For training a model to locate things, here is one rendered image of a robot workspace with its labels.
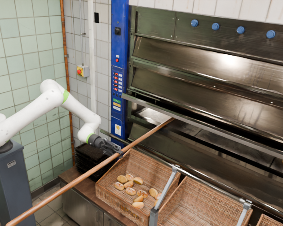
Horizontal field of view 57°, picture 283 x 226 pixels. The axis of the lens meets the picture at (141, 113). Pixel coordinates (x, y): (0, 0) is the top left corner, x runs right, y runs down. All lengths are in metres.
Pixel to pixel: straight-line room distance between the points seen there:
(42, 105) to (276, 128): 1.43
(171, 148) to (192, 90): 0.56
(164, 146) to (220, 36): 1.03
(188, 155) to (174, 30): 0.99
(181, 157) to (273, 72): 0.98
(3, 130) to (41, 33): 1.22
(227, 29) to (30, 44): 1.70
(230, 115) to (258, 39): 0.51
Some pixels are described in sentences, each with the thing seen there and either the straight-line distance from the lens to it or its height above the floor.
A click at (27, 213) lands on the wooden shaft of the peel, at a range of 1.49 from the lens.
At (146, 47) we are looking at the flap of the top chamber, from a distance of 2.08.
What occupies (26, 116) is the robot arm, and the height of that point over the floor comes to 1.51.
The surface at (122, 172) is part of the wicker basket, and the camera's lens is 2.55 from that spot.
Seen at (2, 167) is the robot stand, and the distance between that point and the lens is 1.98.
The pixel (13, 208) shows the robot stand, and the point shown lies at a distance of 2.23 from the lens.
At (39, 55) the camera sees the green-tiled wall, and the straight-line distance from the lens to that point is 2.68.
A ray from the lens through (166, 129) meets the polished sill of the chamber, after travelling 2.17.
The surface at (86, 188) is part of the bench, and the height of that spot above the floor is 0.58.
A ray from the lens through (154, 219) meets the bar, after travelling 1.81.
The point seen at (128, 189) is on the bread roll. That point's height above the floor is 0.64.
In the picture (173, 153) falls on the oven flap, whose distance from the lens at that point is 2.23.
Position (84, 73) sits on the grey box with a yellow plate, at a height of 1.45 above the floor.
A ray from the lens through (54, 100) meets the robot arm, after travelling 1.64.
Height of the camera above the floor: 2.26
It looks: 27 degrees down
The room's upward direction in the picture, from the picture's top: 4 degrees clockwise
